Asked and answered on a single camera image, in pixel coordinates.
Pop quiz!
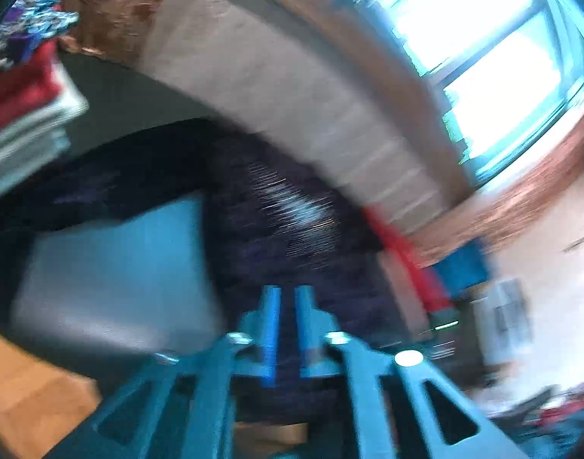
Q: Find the red fuzzy sweater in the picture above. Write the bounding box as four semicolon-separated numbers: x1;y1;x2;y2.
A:
363;205;452;314

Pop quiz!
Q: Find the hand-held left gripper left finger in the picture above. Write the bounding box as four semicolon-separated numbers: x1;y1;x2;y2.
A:
46;286;282;459

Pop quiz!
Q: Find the window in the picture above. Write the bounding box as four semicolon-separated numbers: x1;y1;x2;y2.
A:
320;0;584;187

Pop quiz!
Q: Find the brown floral curtain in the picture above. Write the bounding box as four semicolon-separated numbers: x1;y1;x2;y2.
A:
411;105;584;269
60;0;194;65

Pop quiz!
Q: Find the wooden window sill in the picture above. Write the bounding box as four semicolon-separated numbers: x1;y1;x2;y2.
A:
210;0;474;187

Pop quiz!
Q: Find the stack of folded clothes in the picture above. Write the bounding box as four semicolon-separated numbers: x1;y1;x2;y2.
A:
0;0;89;202

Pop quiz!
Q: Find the dark purple velvet garment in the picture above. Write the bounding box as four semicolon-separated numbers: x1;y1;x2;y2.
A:
0;119;417;426

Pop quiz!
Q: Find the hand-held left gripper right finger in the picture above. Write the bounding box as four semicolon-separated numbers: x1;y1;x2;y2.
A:
294;286;527;459

